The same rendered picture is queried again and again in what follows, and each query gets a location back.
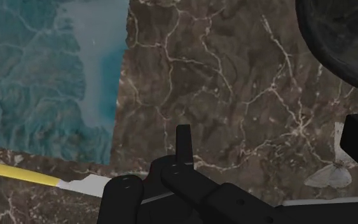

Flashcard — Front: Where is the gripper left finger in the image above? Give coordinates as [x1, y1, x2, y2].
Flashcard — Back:
[96, 123, 279, 224]

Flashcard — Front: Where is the white moth-shaped thing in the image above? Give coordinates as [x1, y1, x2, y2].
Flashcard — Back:
[303, 122, 358, 190]

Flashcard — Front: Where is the dark grey bowl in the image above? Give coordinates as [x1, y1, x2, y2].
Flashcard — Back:
[294, 0, 358, 94]

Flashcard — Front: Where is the blue patterned robot stand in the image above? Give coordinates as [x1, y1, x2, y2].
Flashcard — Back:
[0, 0, 131, 166]

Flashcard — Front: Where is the yellow handled knife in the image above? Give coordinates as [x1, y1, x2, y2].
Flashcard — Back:
[0, 158, 112, 199]

